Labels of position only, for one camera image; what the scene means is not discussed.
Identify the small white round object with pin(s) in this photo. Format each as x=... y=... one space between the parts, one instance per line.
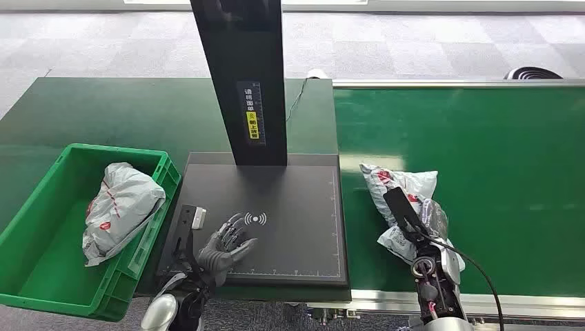
x=316 y=74

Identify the grey courier bag, red stripes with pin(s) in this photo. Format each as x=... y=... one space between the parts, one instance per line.
x=119 y=201

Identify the black and yellow column label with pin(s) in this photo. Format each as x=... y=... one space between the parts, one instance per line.
x=252 y=125

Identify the green plastic crate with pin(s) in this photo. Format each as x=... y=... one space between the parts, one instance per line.
x=45 y=274

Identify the silver conveyor rail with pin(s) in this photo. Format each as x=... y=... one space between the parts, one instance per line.
x=525 y=305
x=457 y=83

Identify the white courier bag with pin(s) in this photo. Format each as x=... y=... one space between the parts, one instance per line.
x=411 y=180

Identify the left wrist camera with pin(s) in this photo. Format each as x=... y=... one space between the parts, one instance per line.
x=183 y=237

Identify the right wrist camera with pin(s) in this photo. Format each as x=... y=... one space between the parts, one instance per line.
x=400 y=208

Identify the green conveyor belt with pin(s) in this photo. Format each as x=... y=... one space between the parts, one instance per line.
x=480 y=151

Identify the black scanner column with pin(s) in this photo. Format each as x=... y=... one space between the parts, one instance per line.
x=237 y=45

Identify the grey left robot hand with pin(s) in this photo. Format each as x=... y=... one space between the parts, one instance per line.
x=217 y=258

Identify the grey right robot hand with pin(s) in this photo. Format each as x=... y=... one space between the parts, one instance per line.
x=436 y=219

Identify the black scanner base platform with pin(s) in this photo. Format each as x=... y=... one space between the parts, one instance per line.
x=292 y=237

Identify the black ribbed round object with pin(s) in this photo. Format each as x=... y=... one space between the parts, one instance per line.
x=532 y=74

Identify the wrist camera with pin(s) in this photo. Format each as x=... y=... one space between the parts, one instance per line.
x=183 y=237
x=400 y=208

